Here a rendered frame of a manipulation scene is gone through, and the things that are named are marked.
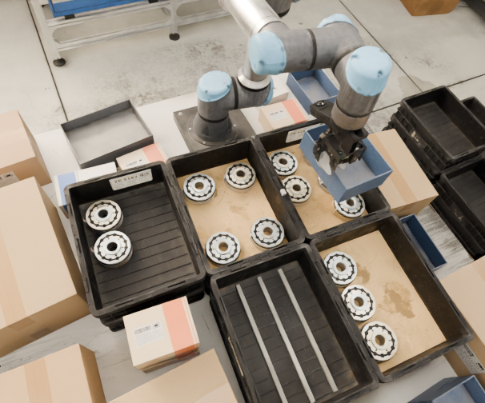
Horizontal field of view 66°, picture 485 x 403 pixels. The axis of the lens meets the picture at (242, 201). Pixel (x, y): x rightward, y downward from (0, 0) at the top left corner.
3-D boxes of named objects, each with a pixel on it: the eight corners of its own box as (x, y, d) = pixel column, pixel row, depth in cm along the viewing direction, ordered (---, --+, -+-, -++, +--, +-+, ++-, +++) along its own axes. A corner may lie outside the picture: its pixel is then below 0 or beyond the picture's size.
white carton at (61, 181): (67, 219, 128) (58, 206, 120) (62, 189, 133) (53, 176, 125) (126, 203, 133) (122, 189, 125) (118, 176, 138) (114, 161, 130)
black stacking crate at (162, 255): (74, 205, 119) (63, 187, 109) (166, 180, 126) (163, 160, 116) (102, 327, 102) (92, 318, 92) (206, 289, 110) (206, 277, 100)
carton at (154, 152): (133, 194, 135) (130, 183, 128) (119, 169, 139) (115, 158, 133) (174, 177, 140) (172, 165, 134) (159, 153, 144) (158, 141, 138)
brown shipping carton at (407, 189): (330, 165, 150) (342, 140, 136) (377, 153, 155) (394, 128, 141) (365, 231, 137) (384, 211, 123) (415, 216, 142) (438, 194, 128)
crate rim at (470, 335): (305, 244, 109) (307, 241, 107) (390, 213, 117) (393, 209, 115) (378, 385, 92) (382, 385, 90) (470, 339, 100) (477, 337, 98)
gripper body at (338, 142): (331, 173, 86) (346, 141, 75) (314, 145, 90) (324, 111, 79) (360, 161, 88) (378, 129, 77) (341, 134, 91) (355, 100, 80)
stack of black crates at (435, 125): (366, 153, 226) (400, 98, 187) (404, 138, 235) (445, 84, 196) (406, 206, 210) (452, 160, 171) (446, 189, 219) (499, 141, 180)
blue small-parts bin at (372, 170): (298, 145, 105) (304, 129, 99) (342, 131, 110) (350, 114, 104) (337, 203, 98) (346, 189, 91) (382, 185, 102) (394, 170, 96)
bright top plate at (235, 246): (200, 241, 112) (200, 240, 111) (230, 227, 115) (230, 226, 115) (215, 269, 108) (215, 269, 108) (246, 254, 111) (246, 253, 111)
